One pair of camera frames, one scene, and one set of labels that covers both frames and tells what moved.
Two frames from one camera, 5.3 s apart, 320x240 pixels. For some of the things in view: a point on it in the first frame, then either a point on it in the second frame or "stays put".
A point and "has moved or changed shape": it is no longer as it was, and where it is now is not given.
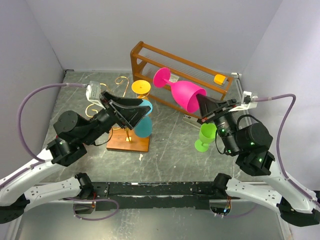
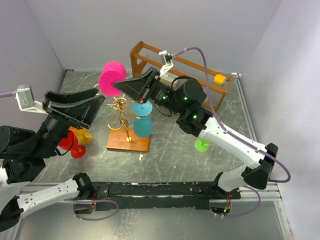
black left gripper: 125,116 -> 82,113
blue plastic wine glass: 144,128 stays put
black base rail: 187,195 stays put
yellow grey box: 220,79 stays put
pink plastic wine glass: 185,92 has moved or changed shape
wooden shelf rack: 146,59 stays put
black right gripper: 211,109 -> 138,87
